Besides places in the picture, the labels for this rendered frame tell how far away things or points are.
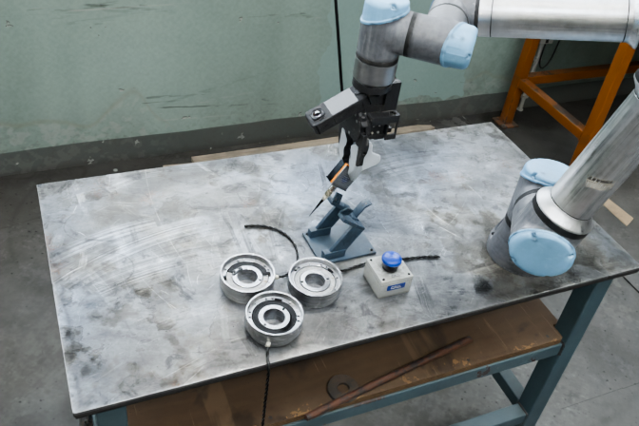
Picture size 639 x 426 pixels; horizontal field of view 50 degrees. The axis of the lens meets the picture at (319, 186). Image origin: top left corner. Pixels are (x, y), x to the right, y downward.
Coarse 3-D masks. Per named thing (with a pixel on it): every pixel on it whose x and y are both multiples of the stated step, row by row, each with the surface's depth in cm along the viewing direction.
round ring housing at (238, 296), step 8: (232, 256) 134; (240, 256) 135; (248, 256) 135; (256, 256) 135; (224, 264) 133; (232, 264) 134; (264, 264) 135; (272, 264) 133; (224, 272) 132; (240, 272) 133; (248, 272) 134; (256, 272) 133; (272, 272) 133; (232, 280) 131; (240, 280) 134; (256, 280) 134; (272, 280) 130; (224, 288) 129; (232, 288) 127; (264, 288) 128; (272, 288) 131; (232, 296) 128; (240, 296) 128; (248, 296) 128
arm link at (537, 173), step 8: (536, 160) 140; (544, 160) 141; (552, 160) 142; (528, 168) 137; (536, 168) 137; (544, 168) 137; (552, 168) 138; (560, 168) 138; (520, 176) 140; (528, 176) 136; (536, 176) 134; (544, 176) 134; (552, 176) 135; (560, 176) 135; (520, 184) 139; (528, 184) 136; (536, 184) 135; (544, 184) 134; (552, 184) 133; (520, 192) 137; (528, 192) 135; (536, 192) 133; (512, 200) 143; (512, 208) 143; (512, 216) 143
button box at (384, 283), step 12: (372, 264) 136; (384, 264) 136; (372, 276) 136; (384, 276) 134; (396, 276) 134; (408, 276) 135; (372, 288) 137; (384, 288) 134; (396, 288) 135; (408, 288) 137
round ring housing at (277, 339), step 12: (252, 300) 126; (264, 300) 127; (288, 300) 128; (264, 312) 125; (276, 312) 127; (300, 312) 126; (252, 324) 121; (264, 324) 123; (300, 324) 123; (252, 336) 122; (264, 336) 120; (276, 336) 120; (288, 336) 121
